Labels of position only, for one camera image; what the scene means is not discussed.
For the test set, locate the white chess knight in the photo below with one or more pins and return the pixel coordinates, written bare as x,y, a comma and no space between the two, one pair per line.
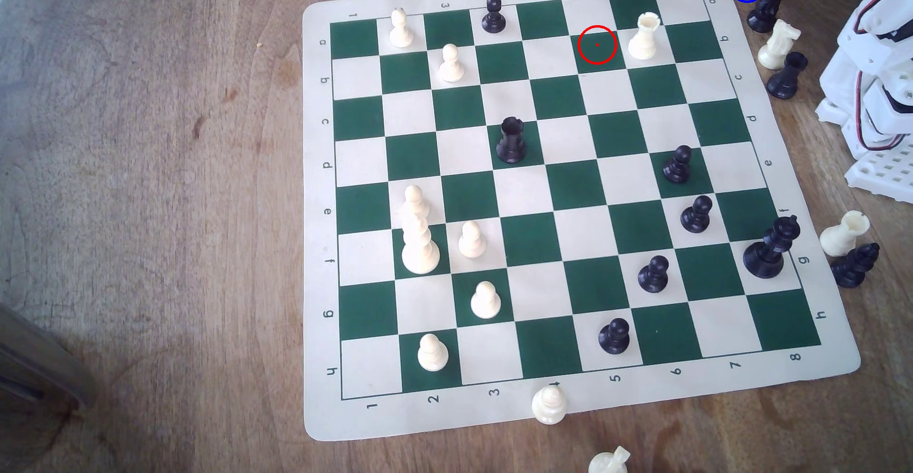
777,45
608,464

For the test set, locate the white chess rook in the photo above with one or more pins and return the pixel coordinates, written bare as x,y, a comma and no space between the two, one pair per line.
643,38
843,235

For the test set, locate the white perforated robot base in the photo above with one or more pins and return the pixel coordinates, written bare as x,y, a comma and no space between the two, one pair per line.
884,173

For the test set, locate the black chess pawn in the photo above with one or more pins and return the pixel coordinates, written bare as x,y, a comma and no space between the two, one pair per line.
493,18
695,216
653,277
614,339
677,166

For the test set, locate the green white chess board mat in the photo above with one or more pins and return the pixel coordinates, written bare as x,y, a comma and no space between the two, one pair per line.
570,188

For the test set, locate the black chess rook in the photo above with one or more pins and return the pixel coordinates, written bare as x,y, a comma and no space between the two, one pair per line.
511,143

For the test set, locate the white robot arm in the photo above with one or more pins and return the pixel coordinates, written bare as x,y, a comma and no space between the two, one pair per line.
874,59

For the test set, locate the tall black chess piece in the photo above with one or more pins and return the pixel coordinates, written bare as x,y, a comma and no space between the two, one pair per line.
764,255

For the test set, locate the tall white chess piece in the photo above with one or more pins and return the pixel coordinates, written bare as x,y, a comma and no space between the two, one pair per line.
420,248

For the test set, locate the dark grey object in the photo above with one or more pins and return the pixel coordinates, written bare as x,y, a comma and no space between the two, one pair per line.
35,362

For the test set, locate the white chess pawn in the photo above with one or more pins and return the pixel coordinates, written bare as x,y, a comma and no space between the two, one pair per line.
432,355
401,31
415,197
450,66
486,303
471,241

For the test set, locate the black chess knight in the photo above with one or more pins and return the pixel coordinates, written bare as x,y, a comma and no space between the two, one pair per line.
852,267

